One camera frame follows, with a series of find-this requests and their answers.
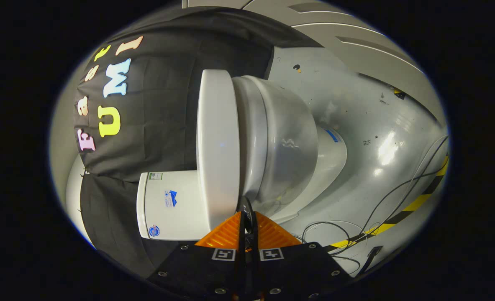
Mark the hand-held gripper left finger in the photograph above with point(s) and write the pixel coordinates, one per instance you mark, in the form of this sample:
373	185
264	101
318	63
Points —
197	267

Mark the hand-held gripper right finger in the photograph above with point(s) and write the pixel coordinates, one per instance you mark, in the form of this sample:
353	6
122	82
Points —
301	267

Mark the white toilet lid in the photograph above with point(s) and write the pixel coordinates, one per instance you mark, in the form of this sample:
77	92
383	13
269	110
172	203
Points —
218	146

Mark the yellow black floor tape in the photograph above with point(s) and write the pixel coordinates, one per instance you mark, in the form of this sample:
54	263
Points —
414	203

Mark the black backdrop cloth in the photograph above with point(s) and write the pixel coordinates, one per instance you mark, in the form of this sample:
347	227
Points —
163	117

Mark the white drawer cabinet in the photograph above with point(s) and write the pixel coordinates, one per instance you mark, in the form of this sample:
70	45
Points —
339	33

